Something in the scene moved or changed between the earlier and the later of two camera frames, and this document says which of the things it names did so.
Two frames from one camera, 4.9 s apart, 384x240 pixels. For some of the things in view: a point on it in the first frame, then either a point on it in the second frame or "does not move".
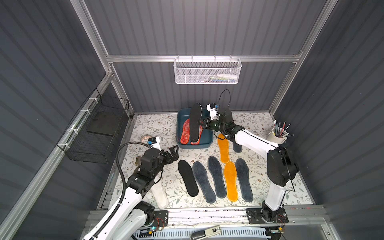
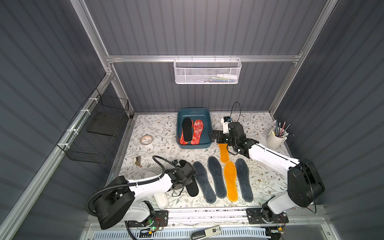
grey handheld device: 202,233 does not move
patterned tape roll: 144,138 does not move
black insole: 186,173 does not move
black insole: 195,115 -> 187,126
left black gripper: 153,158 -> 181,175
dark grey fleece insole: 217,176 does not move
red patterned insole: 200,134 does not move
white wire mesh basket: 189,71 does not move
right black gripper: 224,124 -> 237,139
